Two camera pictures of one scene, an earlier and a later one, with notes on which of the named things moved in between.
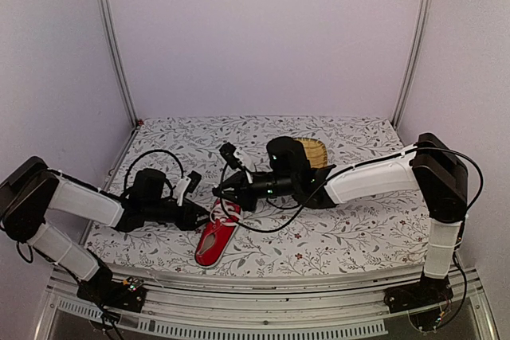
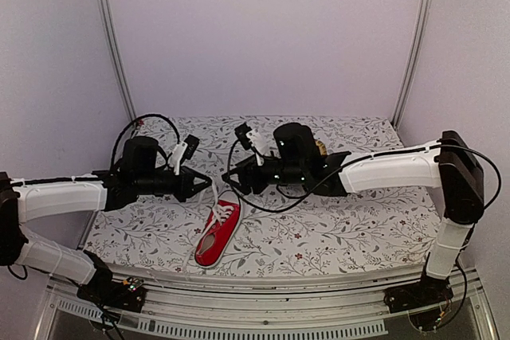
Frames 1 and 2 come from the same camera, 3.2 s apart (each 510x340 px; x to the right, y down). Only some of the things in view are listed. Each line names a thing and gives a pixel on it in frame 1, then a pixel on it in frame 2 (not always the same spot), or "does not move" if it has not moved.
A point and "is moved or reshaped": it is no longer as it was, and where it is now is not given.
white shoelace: [225, 212] is moved or reshaped
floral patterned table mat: [349, 238] does not move
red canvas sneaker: [217, 236] does not move
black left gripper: [190, 214] -> [186, 189]
